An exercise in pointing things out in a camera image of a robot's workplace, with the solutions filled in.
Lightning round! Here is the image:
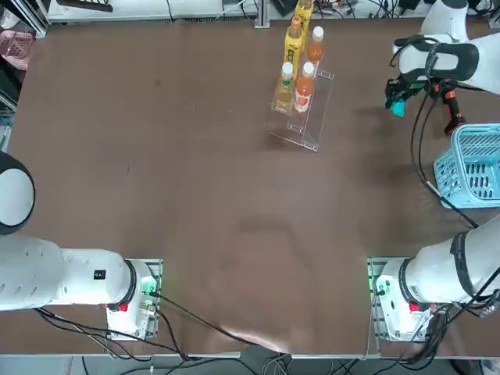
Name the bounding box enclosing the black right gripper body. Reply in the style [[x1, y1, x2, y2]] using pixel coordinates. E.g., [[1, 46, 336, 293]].
[[384, 76, 425, 102]]

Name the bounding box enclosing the light blue plastic basket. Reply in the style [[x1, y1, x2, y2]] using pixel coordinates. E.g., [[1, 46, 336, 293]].
[[433, 123, 500, 211]]

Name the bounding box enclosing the orange juice bottle white cap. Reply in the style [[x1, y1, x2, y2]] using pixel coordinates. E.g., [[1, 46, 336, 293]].
[[305, 26, 326, 66], [293, 62, 316, 114]]

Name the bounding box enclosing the long black table cable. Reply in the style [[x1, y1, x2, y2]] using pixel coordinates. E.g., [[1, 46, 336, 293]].
[[150, 291, 292, 356]]

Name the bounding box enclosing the orange black barcode scanner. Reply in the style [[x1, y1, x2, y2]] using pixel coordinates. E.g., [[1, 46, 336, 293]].
[[427, 80, 468, 136]]

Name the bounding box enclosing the clear acrylic stepped shelf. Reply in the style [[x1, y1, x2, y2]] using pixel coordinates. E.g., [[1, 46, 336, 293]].
[[269, 58, 336, 152]]

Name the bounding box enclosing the aluminium frame post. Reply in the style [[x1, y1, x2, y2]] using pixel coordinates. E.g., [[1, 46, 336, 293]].
[[254, 0, 271, 29]]

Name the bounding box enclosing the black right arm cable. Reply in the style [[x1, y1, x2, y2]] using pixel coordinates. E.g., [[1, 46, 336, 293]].
[[388, 34, 480, 230]]

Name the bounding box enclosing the pale tea bottle green label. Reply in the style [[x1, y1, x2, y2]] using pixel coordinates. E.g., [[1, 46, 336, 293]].
[[274, 62, 296, 113]]

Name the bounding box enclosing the yellow drink bottle orange cap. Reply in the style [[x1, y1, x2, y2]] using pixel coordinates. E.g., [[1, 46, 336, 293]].
[[284, 16, 309, 66], [293, 0, 313, 24]]

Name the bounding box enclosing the pink plastic basket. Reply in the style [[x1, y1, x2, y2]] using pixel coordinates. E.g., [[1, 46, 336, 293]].
[[0, 30, 36, 71]]

